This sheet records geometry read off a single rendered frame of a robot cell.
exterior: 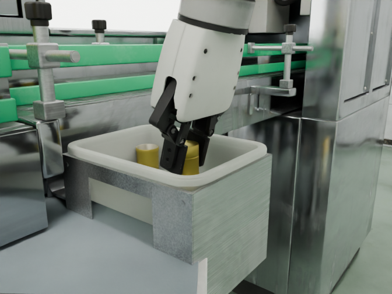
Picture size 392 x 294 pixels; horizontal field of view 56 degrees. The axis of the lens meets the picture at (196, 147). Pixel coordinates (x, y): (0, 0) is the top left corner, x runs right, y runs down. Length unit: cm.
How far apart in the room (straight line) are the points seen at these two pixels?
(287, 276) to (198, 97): 107
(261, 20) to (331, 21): 31
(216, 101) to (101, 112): 25
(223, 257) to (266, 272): 98
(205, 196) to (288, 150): 85
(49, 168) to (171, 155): 14
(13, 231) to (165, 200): 18
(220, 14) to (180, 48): 5
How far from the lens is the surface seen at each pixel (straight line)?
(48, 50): 44
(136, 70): 69
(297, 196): 124
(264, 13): 135
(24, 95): 56
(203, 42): 37
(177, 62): 37
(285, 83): 94
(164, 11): 99
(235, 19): 37
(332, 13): 113
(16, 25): 74
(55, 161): 47
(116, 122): 64
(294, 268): 136
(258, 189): 48
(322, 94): 114
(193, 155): 44
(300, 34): 179
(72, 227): 49
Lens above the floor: 97
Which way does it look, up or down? 16 degrees down
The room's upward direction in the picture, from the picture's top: straight up
